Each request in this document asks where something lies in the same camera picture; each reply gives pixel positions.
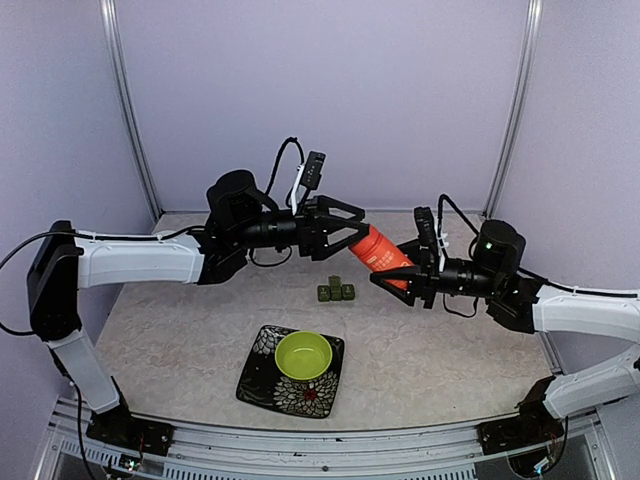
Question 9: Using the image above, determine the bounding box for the green pill organizer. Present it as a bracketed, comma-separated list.
[316, 275, 356, 302]

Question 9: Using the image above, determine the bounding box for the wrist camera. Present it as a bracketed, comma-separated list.
[300, 151, 326, 191]
[414, 207, 437, 253]

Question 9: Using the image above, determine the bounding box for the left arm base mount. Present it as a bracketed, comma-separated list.
[86, 415, 174, 457]

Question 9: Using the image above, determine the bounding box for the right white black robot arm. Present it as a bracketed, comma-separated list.
[370, 220, 639, 444]

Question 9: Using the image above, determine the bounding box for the right aluminium frame post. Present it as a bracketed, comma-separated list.
[483, 0, 543, 219]

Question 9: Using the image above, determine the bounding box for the front aluminium rail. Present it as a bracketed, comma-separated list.
[35, 398, 532, 479]

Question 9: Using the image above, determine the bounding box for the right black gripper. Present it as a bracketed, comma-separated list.
[370, 238, 502, 309]

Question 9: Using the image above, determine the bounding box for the lime green bowl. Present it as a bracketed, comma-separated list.
[274, 331, 333, 381]

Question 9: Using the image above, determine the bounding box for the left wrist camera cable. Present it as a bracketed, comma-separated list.
[263, 136, 305, 201]

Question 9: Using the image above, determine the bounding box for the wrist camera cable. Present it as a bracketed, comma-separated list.
[263, 136, 305, 201]
[436, 193, 481, 236]

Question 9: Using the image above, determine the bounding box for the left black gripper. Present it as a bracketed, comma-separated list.
[233, 195, 371, 261]

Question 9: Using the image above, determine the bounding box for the red pill bottle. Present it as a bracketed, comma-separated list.
[349, 225, 414, 273]

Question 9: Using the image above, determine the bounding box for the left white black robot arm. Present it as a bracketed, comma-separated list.
[26, 169, 369, 445]

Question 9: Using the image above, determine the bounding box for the black floral square plate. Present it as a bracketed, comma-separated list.
[236, 325, 345, 419]

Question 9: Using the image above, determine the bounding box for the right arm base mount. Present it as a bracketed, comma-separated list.
[477, 410, 565, 455]

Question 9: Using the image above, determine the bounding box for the aluminium frame post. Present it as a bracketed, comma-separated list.
[483, 0, 543, 219]
[99, 0, 164, 221]

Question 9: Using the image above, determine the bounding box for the left aluminium frame post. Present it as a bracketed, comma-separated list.
[99, 0, 164, 221]

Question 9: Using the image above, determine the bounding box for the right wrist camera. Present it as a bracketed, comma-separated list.
[414, 207, 437, 253]

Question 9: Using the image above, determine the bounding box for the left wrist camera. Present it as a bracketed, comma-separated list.
[300, 151, 326, 191]

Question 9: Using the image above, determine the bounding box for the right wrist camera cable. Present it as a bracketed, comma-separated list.
[436, 193, 481, 236]

